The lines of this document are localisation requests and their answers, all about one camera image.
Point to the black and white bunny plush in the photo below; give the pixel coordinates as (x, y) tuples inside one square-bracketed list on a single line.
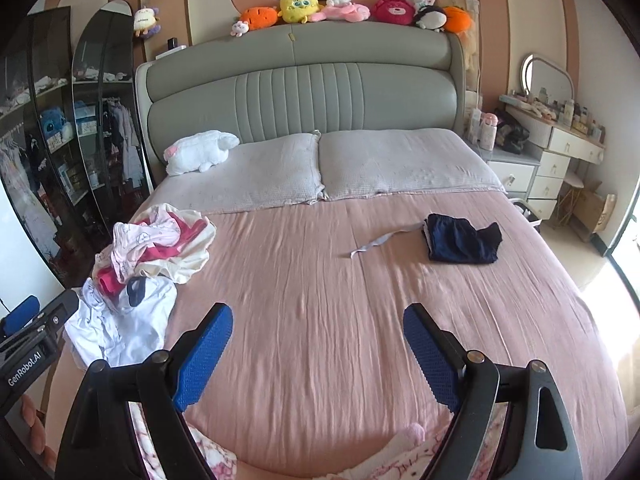
[(431, 16)]

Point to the arched vanity mirror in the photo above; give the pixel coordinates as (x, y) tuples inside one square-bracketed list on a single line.
[(547, 80)]

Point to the black bag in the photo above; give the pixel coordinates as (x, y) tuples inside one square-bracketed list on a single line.
[(512, 135)]

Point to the person's pink printed pajamas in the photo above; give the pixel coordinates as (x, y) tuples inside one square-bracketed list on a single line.
[(220, 460)]

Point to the orange round plush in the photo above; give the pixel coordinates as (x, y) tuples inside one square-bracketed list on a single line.
[(457, 20)]

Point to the clear hanging wall organiser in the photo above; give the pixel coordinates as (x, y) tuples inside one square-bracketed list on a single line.
[(471, 85)]

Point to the navy shorts with white stripes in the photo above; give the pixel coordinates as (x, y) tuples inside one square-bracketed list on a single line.
[(460, 240)]

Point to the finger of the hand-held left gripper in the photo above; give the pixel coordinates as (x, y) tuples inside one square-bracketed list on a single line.
[(57, 310), (20, 312)]

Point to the white nightstand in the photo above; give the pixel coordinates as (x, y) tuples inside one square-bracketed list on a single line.
[(515, 172)]

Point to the pink braided cushion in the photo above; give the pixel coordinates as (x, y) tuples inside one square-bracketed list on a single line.
[(32, 425)]

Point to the pale pink printed garment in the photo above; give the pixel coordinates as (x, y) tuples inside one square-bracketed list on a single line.
[(140, 242)]

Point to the yellow sponge plush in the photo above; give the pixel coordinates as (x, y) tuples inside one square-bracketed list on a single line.
[(299, 7)]

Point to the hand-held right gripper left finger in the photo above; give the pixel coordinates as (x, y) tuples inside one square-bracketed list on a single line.
[(202, 355)]

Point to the small black device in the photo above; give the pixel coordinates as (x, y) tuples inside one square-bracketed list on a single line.
[(173, 43)]

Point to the small white bunny plush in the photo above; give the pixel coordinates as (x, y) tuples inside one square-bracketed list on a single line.
[(240, 28)]

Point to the red round plush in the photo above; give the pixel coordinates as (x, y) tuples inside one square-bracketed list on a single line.
[(392, 10)]

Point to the brown paper bag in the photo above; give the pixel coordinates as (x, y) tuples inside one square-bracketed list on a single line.
[(597, 207)]

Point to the white shirt with navy collar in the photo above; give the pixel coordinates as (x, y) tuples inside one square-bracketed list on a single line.
[(130, 325)]

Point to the black glass wardrobe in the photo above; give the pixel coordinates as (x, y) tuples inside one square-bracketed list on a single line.
[(55, 160)]

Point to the white bottle with pink lid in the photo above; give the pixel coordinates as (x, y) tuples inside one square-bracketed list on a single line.
[(488, 132)]

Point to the white vanity dresser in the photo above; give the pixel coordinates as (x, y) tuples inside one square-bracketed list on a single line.
[(565, 155)]

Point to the row of cosmetic bottles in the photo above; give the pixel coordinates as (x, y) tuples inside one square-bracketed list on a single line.
[(575, 115)]

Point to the orange carrot plush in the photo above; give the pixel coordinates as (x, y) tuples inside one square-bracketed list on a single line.
[(259, 17)]

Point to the blue plush toy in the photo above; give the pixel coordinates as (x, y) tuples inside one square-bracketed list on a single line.
[(51, 124)]

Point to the white plush pillow toy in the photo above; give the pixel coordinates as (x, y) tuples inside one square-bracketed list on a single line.
[(200, 150)]

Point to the grey padded headboard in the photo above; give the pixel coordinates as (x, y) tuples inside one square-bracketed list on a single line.
[(300, 90)]

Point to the grey pillow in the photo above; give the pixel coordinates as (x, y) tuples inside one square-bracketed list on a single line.
[(260, 170), (400, 165)]

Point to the cream garment with pink trim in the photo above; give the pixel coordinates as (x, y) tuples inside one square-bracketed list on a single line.
[(192, 250)]

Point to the grey cloth strip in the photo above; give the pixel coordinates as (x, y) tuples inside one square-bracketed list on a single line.
[(380, 242)]

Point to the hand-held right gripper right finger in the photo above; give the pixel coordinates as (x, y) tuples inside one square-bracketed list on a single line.
[(432, 355)]

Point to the white bear plush pink dress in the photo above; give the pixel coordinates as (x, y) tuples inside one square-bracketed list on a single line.
[(342, 6)]

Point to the white and purple plush toy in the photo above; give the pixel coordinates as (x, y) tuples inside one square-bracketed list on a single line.
[(145, 20)]

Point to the bed with pink sheet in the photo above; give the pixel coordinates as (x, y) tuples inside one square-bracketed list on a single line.
[(325, 310)]

